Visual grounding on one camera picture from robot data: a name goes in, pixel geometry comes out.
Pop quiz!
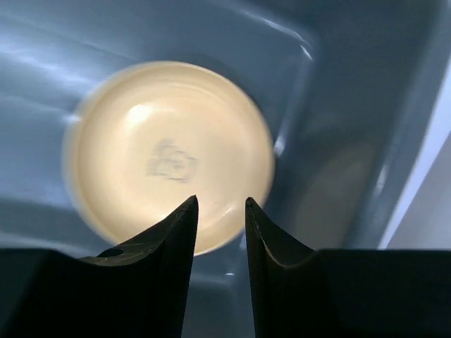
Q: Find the tan plate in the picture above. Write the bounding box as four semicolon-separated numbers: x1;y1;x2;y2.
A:
63;61;275;256

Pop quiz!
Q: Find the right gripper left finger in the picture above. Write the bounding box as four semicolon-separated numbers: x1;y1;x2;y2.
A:
1;196;199;337

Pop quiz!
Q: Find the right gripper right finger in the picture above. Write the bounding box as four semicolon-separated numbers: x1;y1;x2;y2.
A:
245;199;450;337

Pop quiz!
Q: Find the grey plastic bin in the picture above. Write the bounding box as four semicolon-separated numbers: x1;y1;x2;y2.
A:
1;1;450;337

